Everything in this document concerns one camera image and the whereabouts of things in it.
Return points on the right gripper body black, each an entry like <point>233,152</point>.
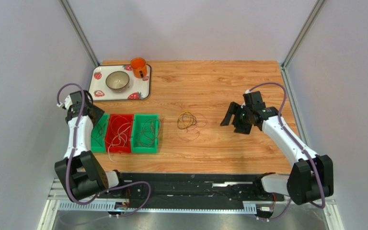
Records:
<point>240,118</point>

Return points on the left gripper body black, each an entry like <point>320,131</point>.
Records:
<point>97,113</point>

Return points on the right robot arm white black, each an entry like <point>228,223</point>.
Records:
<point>311,177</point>

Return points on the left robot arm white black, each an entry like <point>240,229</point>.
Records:
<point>79,172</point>

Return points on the left green plastic bin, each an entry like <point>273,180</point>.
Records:
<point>98,134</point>

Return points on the green plastic bin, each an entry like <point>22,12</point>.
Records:
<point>145,133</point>
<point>98,134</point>

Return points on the red plastic bin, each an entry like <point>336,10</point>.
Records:
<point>119,132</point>

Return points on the beige ceramic bowl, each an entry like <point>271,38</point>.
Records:
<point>118,81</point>

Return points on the strawberry pattern white tray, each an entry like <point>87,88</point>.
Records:
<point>139,87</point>

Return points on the right green plastic bin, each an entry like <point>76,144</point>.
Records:
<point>145,133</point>

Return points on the orange mug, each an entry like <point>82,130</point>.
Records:
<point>139,67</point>

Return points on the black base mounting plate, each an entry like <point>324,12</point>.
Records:
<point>193,190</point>

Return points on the slotted aluminium cable rail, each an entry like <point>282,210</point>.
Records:
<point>110,206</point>

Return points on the left aluminium frame post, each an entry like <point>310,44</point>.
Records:
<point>68,10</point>

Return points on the aluminium frame post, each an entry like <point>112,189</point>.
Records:
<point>68,10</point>
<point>317,8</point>

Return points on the right aluminium frame post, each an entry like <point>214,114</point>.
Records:
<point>317,8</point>

